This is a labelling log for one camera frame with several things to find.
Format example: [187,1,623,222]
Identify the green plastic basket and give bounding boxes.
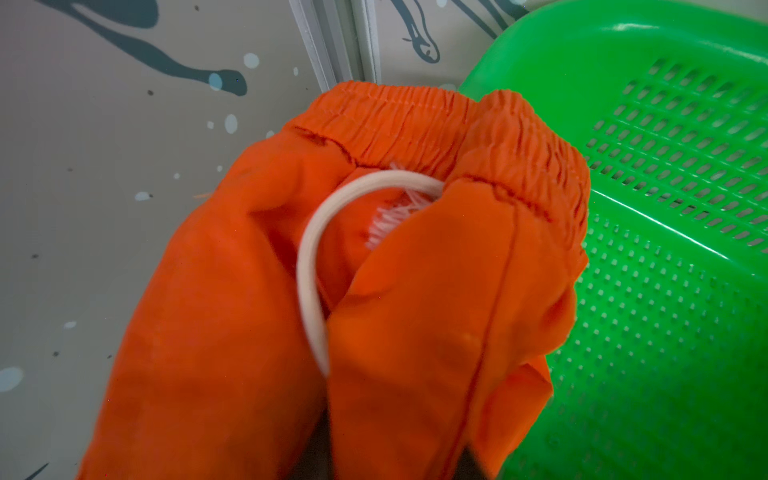
[460,1,767,479]

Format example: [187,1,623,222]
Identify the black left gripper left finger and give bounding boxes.
[288,413,333,480]

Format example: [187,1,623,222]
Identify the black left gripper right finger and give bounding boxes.
[455,447,488,480]

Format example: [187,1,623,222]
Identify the aluminium frame corner post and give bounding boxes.
[289,0,383,92]

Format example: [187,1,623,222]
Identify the orange shorts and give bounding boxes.
[78,82,590,479]

